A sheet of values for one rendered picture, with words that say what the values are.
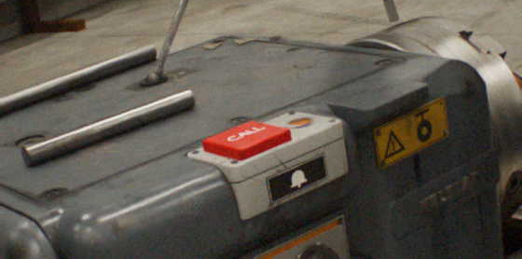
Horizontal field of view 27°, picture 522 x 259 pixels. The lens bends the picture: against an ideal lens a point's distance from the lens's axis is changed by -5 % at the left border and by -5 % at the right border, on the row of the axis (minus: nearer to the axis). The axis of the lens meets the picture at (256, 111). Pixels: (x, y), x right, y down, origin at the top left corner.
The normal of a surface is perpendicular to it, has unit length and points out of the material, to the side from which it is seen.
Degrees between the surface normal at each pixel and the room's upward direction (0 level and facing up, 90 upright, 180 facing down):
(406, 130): 90
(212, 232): 90
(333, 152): 90
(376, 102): 0
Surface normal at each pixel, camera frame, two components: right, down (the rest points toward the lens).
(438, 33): 0.02, -0.87
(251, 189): 0.61, 0.11
